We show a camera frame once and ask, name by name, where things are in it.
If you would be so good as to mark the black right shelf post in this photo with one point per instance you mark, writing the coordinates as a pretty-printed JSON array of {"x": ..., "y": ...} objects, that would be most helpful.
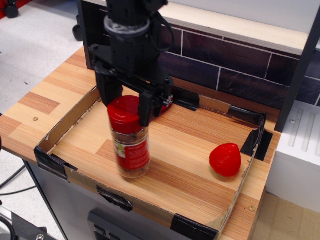
[{"x": 298, "y": 77}]

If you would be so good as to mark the black shelf post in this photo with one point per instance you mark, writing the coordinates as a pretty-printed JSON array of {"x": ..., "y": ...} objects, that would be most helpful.
[
  {"x": 298, "y": 77},
  {"x": 91, "y": 20}
]

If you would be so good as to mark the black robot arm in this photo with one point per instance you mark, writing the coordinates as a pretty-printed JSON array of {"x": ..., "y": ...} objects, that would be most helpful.
[{"x": 132, "y": 12}]

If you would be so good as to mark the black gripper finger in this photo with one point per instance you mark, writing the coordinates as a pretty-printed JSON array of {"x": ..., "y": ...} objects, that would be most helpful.
[
  {"x": 108, "y": 85},
  {"x": 149, "y": 108}
]

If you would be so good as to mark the black left shelf post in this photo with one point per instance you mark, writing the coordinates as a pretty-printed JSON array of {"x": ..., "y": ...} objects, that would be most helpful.
[{"x": 91, "y": 20}]

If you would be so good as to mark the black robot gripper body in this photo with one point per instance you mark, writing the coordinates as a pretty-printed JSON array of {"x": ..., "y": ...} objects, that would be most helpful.
[{"x": 133, "y": 54}]

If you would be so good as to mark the red toy strawberry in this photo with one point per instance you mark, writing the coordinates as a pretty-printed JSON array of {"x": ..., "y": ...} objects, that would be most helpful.
[{"x": 226, "y": 159}]

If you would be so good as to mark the grey cabinet under table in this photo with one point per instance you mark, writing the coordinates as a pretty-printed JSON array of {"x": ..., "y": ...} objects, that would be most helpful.
[{"x": 83, "y": 214}]

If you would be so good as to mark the light wooden shelf board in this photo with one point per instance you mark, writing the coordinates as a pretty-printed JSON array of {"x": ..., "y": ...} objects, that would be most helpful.
[{"x": 243, "y": 30}]

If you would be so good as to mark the black metal bracket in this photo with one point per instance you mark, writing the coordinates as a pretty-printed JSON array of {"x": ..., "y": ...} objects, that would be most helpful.
[{"x": 13, "y": 227}]

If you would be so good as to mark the black caster wheel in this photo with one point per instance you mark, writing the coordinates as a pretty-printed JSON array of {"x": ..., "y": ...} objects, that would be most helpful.
[{"x": 8, "y": 8}]

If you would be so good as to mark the red toy chili pepper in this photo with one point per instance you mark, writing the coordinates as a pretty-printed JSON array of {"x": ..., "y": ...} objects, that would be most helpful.
[{"x": 165, "y": 108}]

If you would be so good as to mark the white grooved side unit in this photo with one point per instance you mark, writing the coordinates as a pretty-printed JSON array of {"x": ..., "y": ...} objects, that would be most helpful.
[{"x": 295, "y": 171}]

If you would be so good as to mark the red-capped basil spice bottle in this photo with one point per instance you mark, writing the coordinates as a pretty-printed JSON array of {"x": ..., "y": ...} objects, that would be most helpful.
[{"x": 130, "y": 139}]

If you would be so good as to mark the taped cardboard fence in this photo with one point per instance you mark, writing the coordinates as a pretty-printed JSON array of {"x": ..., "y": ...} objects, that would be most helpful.
[{"x": 180, "y": 190}]

